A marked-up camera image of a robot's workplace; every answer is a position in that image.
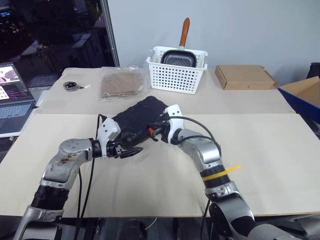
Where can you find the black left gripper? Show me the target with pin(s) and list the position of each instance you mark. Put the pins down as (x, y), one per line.
(113, 150)

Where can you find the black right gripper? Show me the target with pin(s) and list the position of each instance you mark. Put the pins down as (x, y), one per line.
(162, 128)

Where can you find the black plastic tool case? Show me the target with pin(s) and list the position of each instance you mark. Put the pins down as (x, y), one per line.
(140, 112)

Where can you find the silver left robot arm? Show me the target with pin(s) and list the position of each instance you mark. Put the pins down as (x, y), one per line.
(62, 162)

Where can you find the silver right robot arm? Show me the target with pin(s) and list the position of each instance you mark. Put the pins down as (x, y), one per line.
(200, 150)

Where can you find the white perforated plastic basket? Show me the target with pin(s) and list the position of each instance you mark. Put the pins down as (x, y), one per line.
(175, 80)

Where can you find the plastic bag with brown cloth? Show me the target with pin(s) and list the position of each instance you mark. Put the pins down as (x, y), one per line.
(120, 85)

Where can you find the yellow tape band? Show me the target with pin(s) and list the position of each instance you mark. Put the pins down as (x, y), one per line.
(212, 176)

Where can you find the flat brown cardboard box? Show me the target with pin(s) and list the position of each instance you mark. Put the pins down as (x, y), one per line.
(242, 77)

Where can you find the grey metal window pillar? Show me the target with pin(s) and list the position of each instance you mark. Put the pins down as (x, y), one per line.
(110, 30)

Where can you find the open grey laptop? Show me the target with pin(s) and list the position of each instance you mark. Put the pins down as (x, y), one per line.
(12, 115)

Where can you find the blue open cardboard box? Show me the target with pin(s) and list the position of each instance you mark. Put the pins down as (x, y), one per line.
(302, 102)

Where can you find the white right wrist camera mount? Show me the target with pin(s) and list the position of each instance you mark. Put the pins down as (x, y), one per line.
(175, 122)

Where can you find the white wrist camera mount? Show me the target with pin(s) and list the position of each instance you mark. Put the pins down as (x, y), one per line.
(107, 130)
(175, 122)

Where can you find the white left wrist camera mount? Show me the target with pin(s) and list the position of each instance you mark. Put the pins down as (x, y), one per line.
(107, 130)

